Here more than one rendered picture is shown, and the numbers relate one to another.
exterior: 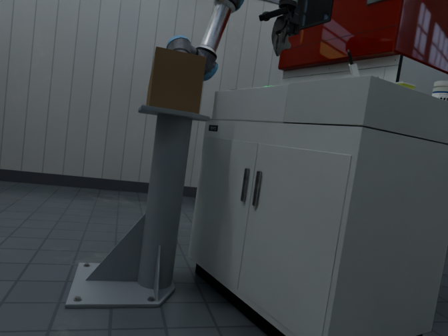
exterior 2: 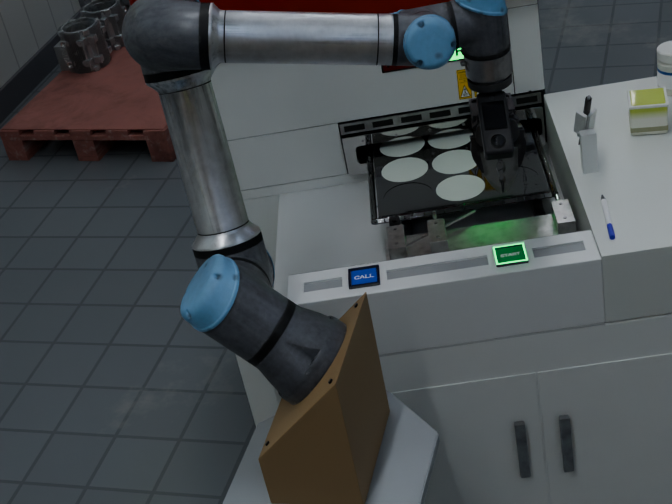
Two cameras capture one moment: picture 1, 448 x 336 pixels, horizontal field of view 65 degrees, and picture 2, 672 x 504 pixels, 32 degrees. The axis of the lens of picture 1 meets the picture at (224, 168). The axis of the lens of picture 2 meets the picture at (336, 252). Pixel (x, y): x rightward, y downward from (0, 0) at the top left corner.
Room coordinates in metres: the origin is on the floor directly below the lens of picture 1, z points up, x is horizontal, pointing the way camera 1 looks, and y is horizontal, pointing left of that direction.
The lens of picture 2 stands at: (0.68, 1.35, 2.15)
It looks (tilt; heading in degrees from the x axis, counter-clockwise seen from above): 33 degrees down; 308
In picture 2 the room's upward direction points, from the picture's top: 12 degrees counter-clockwise
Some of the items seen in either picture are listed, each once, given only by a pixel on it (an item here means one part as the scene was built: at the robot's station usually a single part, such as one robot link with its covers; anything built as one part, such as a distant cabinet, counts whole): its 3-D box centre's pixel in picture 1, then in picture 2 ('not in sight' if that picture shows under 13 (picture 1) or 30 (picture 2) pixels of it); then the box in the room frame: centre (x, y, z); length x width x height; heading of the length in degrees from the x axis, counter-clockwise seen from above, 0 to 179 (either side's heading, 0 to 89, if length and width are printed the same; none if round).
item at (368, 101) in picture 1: (379, 115); (661, 183); (1.35, -0.55, 0.89); 0.62 x 0.35 x 0.14; 122
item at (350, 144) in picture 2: not in sight; (443, 140); (1.85, -0.60, 0.89); 0.44 x 0.02 x 0.10; 32
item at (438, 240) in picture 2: not in sight; (437, 235); (1.69, -0.26, 0.89); 0.08 x 0.03 x 0.03; 122
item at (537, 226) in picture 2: not in sight; (479, 242); (1.62, -0.30, 0.87); 0.36 x 0.08 x 0.03; 32
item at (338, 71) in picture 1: (327, 100); (354, 99); (2.01, -0.52, 1.02); 0.81 x 0.03 x 0.40; 32
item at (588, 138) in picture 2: (352, 81); (586, 136); (1.46, -0.47, 1.03); 0.06 x 0.04 x 0.13; 122
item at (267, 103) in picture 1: (253, 106); (444, 298); (1.59, -0.09, 0.89); 0.55 x 0.09 x 0.14; 32
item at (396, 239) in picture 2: not in sight; (396, 241); (1.76, -0.22, 0.89); 0.08 x 0.03 x 0.03; 122
